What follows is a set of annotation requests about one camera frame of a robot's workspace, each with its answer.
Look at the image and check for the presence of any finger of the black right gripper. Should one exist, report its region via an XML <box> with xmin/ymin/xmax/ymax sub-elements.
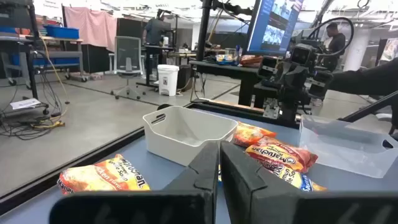
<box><xmin>281</xmin><ymin>70</ymin><xmax>295</xmax><ymax>94</ymax></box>
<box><xmin>294</xmin><ymin>70</ymin><xmax>307</xmax><ymax>94</ymax></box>

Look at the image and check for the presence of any white paper sheet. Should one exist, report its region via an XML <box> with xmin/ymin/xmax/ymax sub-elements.
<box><xmin>9</xmin><ymin>98</ymin><xmax>42</xmax><ymax>110</ymax></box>

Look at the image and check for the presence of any red Maruchan noodle packet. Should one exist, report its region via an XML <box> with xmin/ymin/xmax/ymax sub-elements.
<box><xmin>244</xmin><ymin>136</ymin><xmax>319</xmax><ymax>174</ymax></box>

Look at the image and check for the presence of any white trash can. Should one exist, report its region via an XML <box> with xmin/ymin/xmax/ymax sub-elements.
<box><xmin>157</xmin><ymin>64</ymin><xmax>180</xmax><ymax>97</ymax></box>

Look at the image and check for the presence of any clear plastic bin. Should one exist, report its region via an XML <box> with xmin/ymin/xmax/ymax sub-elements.
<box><xmin>298</xmin><ymin>114</ymin><xmax>398</xmax><ymax>179</ymax></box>

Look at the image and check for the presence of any person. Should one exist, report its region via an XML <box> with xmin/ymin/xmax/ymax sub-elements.
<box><xmin>142</xmin><ymin>12</ymin><xmax>172</xmax><ymax>78</ymax></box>
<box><xmin>322</xmin><ymin>22</ymin><xmax>346</xmax><ymax>72</ymax></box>

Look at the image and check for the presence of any black bin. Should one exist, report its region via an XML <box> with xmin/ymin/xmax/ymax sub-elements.
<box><xmin>177</xmin><ymin>64</ymin><xmax>193</xmax><ymax>92</ymax></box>

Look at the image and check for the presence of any black floor cable bundle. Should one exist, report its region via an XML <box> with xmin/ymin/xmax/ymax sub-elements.
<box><xmin>0</xmin><ymin>51</ymin><xmax>68</xmax><ymax>141</ymax></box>

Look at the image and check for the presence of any black pole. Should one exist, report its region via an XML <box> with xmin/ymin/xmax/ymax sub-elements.
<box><xmin>195</xmin><ymin>0</ymin><xmax>253</xmax><ymax>62</ymax></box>

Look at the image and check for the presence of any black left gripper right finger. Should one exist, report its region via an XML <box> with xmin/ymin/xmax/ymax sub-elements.
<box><xmin>220</xmin><ymin>141</ymin><xmax>398</xmax><ymax>224</ymax></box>

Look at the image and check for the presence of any yellow floor cable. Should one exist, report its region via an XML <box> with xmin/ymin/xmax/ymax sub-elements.
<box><xmin>39</xmin><ymin>37</ymin><xmax>70</xmax><ymax>130</ymax></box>

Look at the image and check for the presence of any blue noodle packet on desk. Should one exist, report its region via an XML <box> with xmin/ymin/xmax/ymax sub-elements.
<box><xmin>215</xmin><ymin>54</ymin><xmax>238</xmax><ymax>66</ymax></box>

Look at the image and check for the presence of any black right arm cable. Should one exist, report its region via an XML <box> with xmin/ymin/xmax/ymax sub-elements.
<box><xmin>306</xmin><ymin>17</ymin><xmax>355</xmax><ymax>58</ymax></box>

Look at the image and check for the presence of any red noodle packet on desk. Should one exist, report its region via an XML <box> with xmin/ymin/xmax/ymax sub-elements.
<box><xmin>239</xmin><ymin>55</ymin><xmax>264</xmax><ymax>68</ymax></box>

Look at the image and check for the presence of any blue yellow Maruchan noodle packet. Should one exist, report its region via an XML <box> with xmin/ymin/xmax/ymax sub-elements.
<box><xmin>264</xmin><ymin>161</ymin><xmax>328</xmax><ymax>192</ymax></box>

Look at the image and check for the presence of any grey office chair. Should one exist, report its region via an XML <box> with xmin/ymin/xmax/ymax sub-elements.
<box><xmin>110</xmin><ymin>35</ymin><xmax>147</xmax><ymax>100</ymax></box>

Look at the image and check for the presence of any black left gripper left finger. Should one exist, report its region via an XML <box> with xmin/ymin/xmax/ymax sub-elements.
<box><xmin>49</xmin><ymin>141</ymin><xmax>220</xmax><ymax>224</ymax></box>

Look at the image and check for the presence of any computer monitor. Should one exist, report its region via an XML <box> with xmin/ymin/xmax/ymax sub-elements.
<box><xmin>245</xmin><ymin>0</ymin><xmax>305</xmax><ymax>57</ymax></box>

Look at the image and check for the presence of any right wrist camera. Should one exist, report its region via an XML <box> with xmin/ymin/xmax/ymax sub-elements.
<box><xmin>289</xmin><ymin>43</ymin><xmax>315</xmax><ymax>68</ymax></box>

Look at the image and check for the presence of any orange Maruchan noodle packet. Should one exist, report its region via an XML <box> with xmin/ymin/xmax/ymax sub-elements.
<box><xmin>57</xmin><ymin>154</ymin><xmax>152</xmax><ymax>195</ymax></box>
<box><xmin>232</xmin><ymin>121</ymin><xmax>277</xmax><ymax>148</ymax></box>

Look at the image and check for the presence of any white plastic bin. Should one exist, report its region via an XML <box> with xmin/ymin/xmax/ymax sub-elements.
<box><xmin>142</xmin><ymin>105</ymin><xmax>239</xmax><ymax>167</ymax></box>

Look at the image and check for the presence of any metal shelf cart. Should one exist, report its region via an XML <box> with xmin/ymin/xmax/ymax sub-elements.
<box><xmin>18</xmin><ymin>34</ymin><xmax>90</xmax><ymax>83</ymax></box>

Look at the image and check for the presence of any pink cloth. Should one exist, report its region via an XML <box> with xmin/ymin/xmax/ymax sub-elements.
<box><xmin>63</xmin><ymin>6</ymin><xmax>118</xmax><ymax>52</ymax></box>

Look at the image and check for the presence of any white column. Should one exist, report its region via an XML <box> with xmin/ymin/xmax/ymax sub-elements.
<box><xmin>343</xmin><ymin>27</ymin><xmax>370</xmax><ymax>72</ymax></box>

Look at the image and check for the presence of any blue storage bin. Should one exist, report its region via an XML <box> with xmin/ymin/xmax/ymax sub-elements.
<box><xmin>43</xmin><ymin>24</ymin><xmax>80</xmax><ymax>40</ymax></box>

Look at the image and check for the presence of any computer desk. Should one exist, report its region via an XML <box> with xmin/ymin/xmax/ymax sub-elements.
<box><xmin>189</xmin><ymin>60</ymin><xmax>261</xmax><ymax>107</ymax></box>

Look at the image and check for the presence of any black standing desk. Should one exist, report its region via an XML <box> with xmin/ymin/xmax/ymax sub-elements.
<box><xmin>136</xmin><ymin>44</ymin><xmax>175</xmax><ymax>88</ymax></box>

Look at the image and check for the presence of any black equipment rack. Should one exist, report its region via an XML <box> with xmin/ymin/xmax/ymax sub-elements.
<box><xmin>0</xmin><ymin>0</ymin><xmax>50</xmax><ymax>116</ymax></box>

